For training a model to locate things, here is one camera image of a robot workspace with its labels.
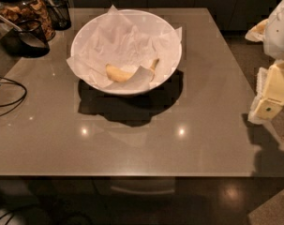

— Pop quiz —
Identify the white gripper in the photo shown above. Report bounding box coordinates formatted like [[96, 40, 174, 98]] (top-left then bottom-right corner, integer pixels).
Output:
[[245, 0, 284, 125]]

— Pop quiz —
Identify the yellow banana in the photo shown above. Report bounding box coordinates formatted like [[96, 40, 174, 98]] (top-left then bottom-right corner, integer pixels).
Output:
[[106, 58, 159, 83]]

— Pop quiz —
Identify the white bowl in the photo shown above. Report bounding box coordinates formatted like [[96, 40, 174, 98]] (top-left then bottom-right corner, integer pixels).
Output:
[[69, 8, 183, 96]]

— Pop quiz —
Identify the white paper liner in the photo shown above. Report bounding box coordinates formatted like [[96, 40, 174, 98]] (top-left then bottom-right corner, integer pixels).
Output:
[[66, 5, 183, 92]]

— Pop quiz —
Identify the black mesh pen holder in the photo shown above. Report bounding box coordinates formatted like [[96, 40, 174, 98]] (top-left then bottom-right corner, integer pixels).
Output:
[[47, 0, 71, 31]]

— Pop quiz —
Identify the black mesh cup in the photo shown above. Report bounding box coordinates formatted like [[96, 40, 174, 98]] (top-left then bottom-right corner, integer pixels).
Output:
[[2, 20, 50, 58]]

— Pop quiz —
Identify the glass snack jar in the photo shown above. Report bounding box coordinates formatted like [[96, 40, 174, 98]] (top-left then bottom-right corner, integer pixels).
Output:
[[0, 0, 55, 40]]

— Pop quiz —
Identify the black cable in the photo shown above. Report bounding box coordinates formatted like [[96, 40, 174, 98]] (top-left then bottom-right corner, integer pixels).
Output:
[[0, 74, 28, 120]]

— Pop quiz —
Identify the metal spoon handle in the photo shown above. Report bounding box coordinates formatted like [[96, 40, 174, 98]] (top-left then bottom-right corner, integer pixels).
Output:
[[0, 15, 22, 32]]

